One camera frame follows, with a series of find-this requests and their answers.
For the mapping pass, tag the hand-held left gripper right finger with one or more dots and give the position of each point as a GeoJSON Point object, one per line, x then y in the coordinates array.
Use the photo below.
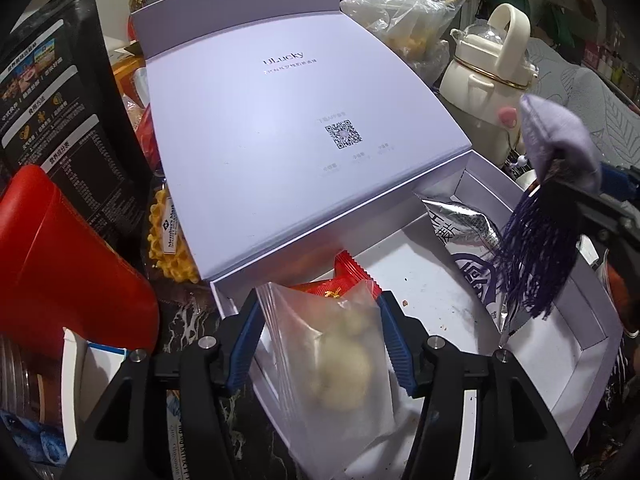
{"type": "Point", "coordinates": [397, 350]}

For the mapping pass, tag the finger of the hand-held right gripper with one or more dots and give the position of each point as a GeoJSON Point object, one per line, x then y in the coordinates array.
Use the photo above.
{"type": "Point", "coordinates": [600, 220]}
{"type": "Point", "coordinates": [620, 182]}

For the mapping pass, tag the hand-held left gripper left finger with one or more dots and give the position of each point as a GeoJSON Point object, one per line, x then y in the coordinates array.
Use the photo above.
{"type": "Point", "coordinates": [245, 355]}

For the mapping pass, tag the red and clear pastry packet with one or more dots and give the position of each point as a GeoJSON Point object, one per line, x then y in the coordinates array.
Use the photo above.
{"type": "Point", "coordinates": [330, 360]}

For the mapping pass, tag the purple tasselled sachet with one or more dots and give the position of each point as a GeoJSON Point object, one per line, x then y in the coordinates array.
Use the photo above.
{"type": "Point", "coordinates": [560, 130]}

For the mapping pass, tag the silver snack bag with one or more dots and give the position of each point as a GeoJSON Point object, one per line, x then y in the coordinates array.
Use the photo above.
{"type": "Point", "coordinates": [460, 240]}

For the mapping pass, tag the lavender gift box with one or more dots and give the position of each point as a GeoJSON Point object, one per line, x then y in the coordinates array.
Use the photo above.
{"type": "Point", "coordinates": [280, 110]}

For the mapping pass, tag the white leaf-embossed pillow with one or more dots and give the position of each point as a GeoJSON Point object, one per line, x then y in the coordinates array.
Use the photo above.
{"type": "Point", "coordinates": [600, 110]}

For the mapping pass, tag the row of cosmetic bottles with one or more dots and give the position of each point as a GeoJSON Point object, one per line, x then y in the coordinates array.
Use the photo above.
{"type": "Point", "coordinates": [610, 65]}

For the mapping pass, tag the yellow waffle packet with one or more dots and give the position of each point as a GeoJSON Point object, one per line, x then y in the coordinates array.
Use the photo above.
{"type": "Point", "coordinates": [170, 250]}

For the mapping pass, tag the blue and white box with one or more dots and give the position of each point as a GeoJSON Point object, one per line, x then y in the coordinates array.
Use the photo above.
{"type": "Point", "coordinates": [100, 375]}

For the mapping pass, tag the red container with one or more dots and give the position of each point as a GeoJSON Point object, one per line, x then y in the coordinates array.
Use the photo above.
{"type": "Point", "coordinates": [65, 260]}

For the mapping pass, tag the clear plastic bag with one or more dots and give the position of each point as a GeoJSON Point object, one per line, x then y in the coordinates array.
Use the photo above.
{"type": "Point", "coordinates": [400, 15]}

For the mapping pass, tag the orange snack packet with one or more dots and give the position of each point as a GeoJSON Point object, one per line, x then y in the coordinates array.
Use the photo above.
{"type": "Point", "coordinates": [132, 90]}

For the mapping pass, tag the black snack bag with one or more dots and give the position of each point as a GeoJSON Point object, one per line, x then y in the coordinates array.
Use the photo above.
{"type": "Point", "coordinates": [60, 110]}

